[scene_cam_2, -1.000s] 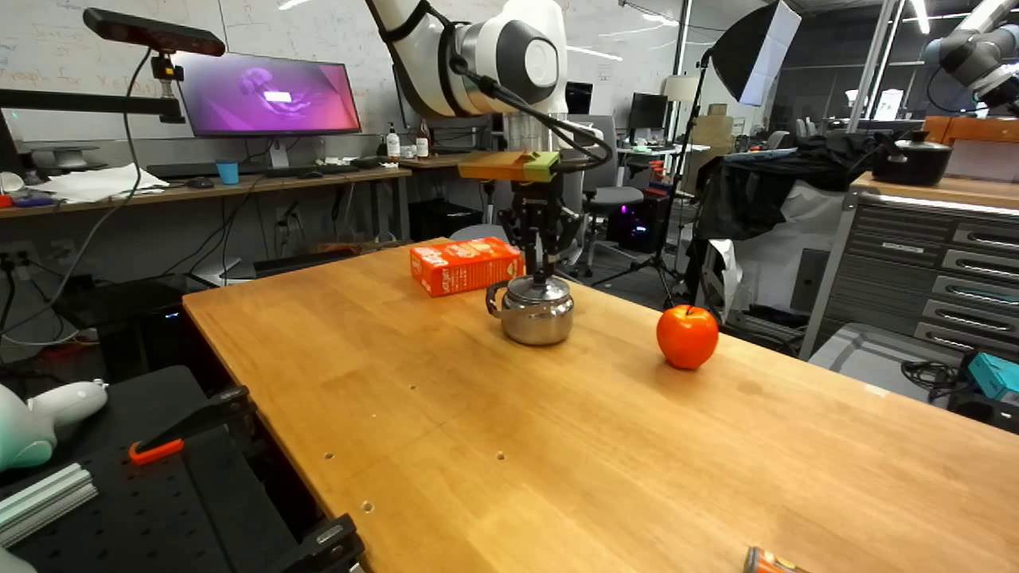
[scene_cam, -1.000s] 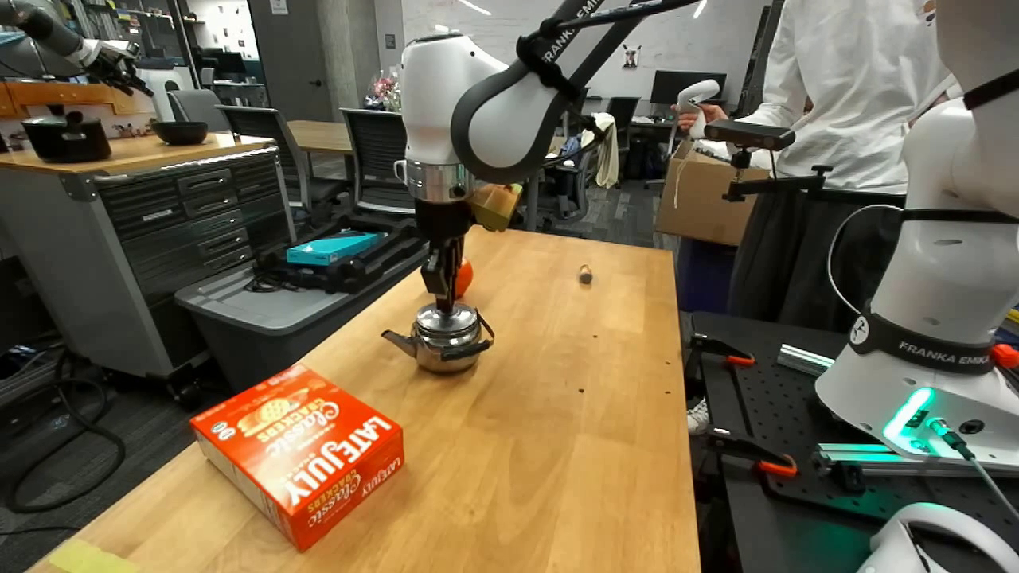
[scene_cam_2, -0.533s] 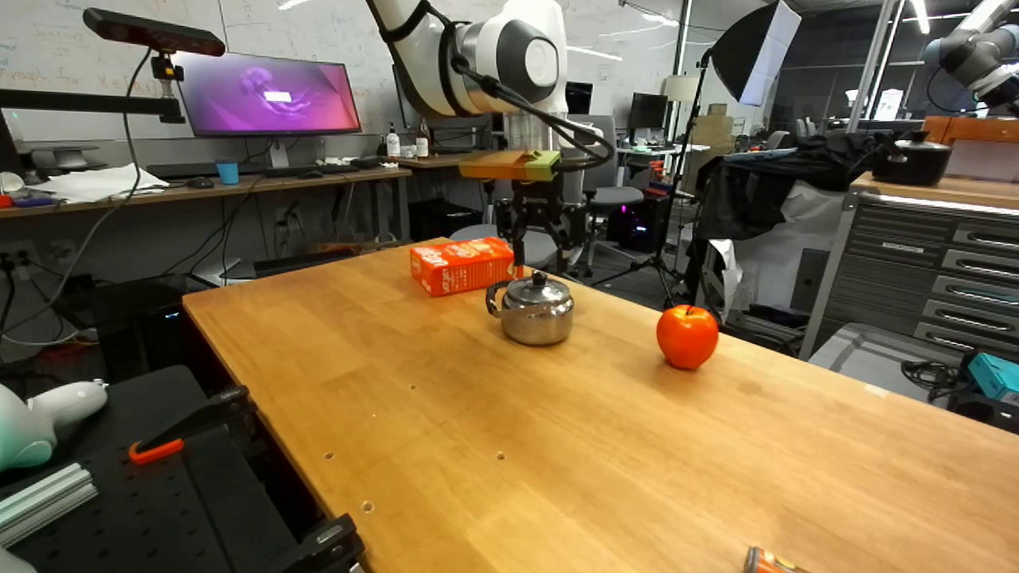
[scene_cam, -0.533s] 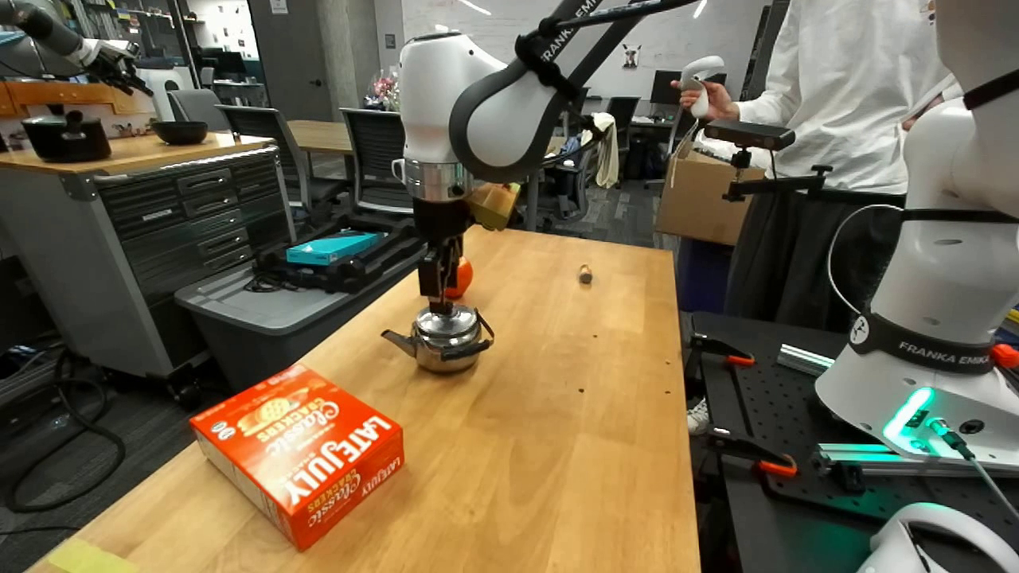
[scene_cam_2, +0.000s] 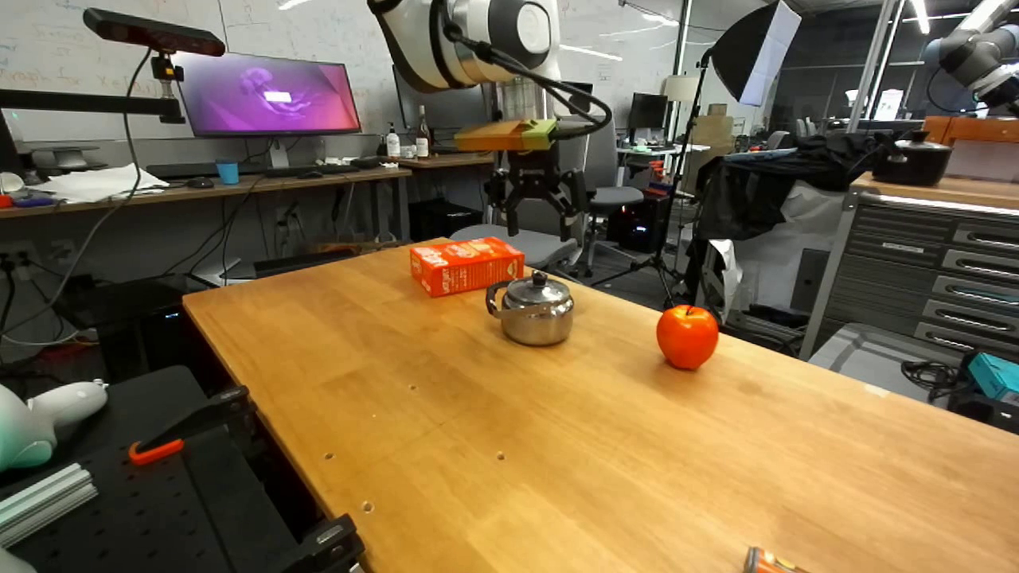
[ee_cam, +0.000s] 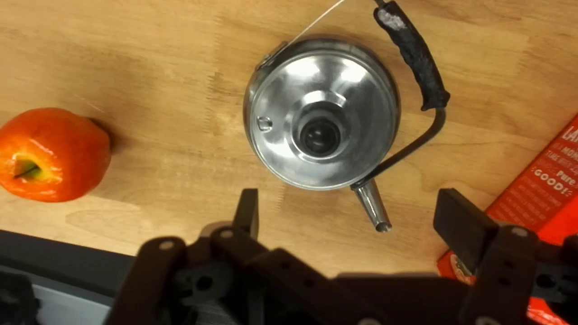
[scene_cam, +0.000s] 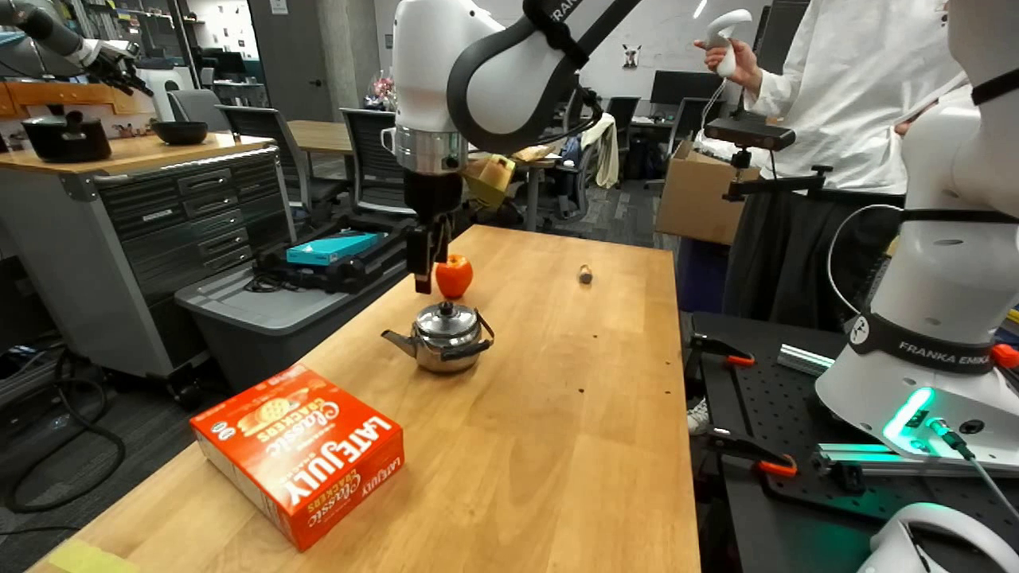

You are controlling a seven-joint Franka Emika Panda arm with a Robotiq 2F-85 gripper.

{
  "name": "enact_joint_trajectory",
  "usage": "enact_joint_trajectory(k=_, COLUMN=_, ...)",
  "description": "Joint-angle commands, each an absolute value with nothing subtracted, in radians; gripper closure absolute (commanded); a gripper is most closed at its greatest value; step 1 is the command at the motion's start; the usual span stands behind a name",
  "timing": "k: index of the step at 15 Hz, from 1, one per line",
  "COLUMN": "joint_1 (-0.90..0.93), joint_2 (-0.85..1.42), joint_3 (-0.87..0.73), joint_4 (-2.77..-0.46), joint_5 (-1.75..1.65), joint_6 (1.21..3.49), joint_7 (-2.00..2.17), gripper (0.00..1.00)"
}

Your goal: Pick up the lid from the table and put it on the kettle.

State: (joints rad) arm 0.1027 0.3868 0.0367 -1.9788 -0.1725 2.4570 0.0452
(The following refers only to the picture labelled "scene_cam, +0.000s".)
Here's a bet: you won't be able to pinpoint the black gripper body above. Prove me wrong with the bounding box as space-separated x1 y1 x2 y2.
402 169 469 233

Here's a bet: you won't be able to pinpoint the silver steel kettle lid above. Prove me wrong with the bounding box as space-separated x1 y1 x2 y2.
415 299 483 335

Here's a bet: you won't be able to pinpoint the white handheld controller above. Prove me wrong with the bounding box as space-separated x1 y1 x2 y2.
704 7 755 80

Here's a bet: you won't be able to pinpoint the silver steel kettle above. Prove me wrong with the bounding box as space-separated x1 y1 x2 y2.
380 308 501 378

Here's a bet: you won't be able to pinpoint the person right hand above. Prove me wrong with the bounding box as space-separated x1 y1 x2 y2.
694 38 768 99

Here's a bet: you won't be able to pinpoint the orange apple-shaped fruit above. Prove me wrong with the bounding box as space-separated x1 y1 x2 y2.
433 251 479 304

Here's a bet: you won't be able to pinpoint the dark mesh office chair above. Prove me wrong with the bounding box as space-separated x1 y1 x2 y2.
337 105 419 221

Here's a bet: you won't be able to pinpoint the teal case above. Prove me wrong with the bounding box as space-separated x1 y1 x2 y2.
282 228 390 270

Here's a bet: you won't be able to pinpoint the red and white flowers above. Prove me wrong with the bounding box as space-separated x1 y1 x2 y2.
365 66 398 112

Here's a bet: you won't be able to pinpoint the wooden background table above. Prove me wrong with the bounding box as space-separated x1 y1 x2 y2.
285 113 398 161

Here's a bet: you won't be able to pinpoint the gray storage bin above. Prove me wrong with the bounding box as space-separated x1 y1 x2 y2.
171 221 451 392

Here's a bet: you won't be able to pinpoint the beige towel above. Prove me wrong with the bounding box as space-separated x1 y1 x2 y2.
580 108 624 195

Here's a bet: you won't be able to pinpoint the orange cracker box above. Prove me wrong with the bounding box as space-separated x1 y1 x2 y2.
187 366 409 553

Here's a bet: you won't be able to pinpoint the light gray chair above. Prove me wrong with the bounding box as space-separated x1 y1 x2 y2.
166 87 234 132

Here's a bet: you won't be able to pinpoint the brown cardboard box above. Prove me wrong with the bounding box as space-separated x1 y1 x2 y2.
657 146 765 249

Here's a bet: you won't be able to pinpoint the black bowl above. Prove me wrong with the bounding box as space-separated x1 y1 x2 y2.
149 117 214 150

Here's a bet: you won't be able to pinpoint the black background monitor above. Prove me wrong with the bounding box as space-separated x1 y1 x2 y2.
647 66 730 108

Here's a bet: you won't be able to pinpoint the gray drawer cabinet wooden top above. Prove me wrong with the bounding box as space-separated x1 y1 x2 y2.
0 131 303 382

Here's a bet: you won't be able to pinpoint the black pot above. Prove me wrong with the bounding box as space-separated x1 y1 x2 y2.
19 105 114 166

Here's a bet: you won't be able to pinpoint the short aluminium bar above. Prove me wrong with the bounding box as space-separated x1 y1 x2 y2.
773 336 844 378

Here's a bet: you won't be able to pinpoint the orange wooden box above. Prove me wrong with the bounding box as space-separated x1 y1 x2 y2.
0 80 161 126

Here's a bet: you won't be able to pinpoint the person in white shirt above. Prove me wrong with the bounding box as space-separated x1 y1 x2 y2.
694 0 979 335

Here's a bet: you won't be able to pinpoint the yellow sticky note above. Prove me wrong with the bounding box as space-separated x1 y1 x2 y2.
39 533 144 573

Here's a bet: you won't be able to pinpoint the white curved shell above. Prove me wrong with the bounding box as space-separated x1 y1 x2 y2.
855 498 1019 573

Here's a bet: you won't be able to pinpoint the orange red knob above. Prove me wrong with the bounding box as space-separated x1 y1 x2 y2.
987 336 1019 375

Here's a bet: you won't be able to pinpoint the yellow wrist camera mount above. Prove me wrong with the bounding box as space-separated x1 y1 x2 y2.
463 150 521 215

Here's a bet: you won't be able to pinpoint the black clamp orange handle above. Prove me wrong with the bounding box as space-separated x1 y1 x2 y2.
708 423 804 483
688 326 762 372

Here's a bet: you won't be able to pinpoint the black camera on stand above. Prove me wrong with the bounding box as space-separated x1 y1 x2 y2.
704 113 800 152

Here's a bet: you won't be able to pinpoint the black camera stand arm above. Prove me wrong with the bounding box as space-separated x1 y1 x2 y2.
724 146 918 209

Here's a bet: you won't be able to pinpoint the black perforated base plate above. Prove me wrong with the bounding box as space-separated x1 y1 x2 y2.
684 308 1019 573

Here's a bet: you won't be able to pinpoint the long aluminium rail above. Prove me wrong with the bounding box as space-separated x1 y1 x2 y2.
811 436 1019 483

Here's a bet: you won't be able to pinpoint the gray cable with plug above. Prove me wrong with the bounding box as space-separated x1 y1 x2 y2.
921 409 1019 524

